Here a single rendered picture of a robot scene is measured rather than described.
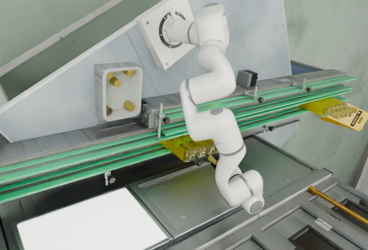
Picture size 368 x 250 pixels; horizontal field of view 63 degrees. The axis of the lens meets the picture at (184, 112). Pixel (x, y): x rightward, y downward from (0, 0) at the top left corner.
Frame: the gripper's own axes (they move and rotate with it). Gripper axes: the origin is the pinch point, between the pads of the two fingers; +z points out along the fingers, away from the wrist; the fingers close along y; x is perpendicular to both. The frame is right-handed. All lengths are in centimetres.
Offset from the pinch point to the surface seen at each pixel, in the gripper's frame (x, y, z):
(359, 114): -302, -73, 149
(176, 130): 10.6, 5.2, 20.2
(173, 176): 13.5, -13.7, 12.3
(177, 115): 10.5, 12.6, 20.0
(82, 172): 52, -4, 12
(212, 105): -11.6, 11.9, 29.5
